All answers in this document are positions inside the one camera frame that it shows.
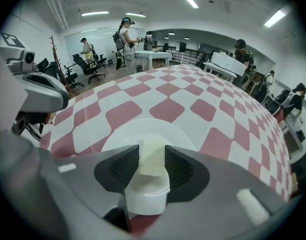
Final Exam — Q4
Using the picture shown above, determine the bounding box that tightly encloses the black office chair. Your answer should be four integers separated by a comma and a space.
37, 57, 59, 81
64, 67, 85, 91
95, 53, 108, 69
72, 53, 106, 85

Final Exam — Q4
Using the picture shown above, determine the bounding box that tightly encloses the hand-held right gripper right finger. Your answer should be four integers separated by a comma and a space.
142, 145, 295, 240

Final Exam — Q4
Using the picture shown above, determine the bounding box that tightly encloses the large white box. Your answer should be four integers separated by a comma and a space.
210, 51, 247, 77

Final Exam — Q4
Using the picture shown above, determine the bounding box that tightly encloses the wooden coat rack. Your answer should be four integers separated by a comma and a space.
49, 35, 68, 86

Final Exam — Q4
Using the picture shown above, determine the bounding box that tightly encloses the cream food piece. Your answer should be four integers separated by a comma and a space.
137, 138, 166, 179

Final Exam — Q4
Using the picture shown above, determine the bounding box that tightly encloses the white plate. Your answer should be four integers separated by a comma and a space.
101, 118, 196, 216

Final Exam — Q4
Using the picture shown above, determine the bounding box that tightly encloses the white drawer shelving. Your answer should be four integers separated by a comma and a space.
172, 49, 201, 65

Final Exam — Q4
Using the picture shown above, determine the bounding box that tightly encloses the white cloth covered table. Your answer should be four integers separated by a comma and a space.
135, 50, 173, 71

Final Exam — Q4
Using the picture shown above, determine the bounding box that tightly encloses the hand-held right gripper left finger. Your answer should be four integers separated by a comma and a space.
41, 144, 140, 235

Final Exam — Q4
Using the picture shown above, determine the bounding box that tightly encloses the red white checkered tablecloth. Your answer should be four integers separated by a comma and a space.
39, 63, 300, 236

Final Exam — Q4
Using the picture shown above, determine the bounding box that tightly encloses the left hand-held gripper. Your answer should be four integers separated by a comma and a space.
0, 31, 70, 142

